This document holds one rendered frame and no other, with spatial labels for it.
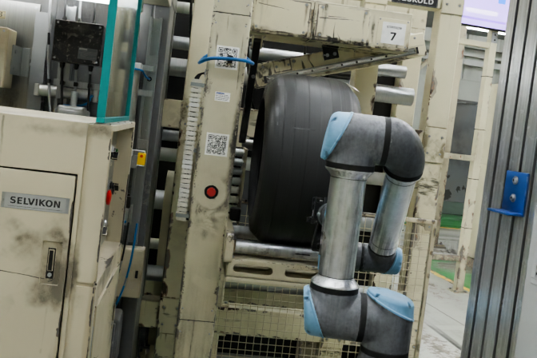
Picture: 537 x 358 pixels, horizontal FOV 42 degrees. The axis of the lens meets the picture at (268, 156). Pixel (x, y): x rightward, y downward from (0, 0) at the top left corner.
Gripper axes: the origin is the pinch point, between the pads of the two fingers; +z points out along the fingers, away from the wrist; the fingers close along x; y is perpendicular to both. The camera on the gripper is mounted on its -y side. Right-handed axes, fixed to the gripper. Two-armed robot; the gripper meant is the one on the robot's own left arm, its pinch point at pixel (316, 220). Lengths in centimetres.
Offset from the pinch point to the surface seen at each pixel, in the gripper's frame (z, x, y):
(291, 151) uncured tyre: -5.0, 11.0, 20.3
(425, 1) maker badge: 65, -48, 95
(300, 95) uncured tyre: 2.2, 9.1, 39.0
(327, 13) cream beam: 36, -2, 76
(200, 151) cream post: 16.6, 38.2, 18.6
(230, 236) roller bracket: 8.5, 25.8, -7.9
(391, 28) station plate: 36, -27, 74
